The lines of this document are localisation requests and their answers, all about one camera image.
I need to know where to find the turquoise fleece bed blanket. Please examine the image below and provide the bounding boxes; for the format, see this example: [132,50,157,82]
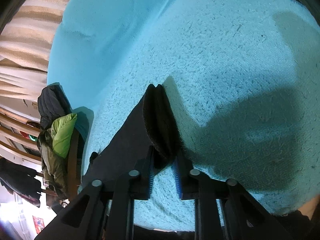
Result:
[47,0,320,231]

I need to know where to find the green olive puffer jacket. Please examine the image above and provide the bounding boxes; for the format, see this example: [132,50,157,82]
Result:
[37,113,77,200]

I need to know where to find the dark clothes hanging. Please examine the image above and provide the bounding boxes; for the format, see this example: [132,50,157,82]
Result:
[1,158,41,207]

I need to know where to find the black knit pants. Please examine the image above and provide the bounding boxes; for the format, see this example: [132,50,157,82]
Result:
[80,84,183,190]

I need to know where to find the black jacket on bed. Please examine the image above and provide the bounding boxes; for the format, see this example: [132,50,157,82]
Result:
[37,83,71,129]

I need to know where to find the beige striped curtain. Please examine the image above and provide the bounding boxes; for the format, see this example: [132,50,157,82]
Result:
[1,0,69,101]

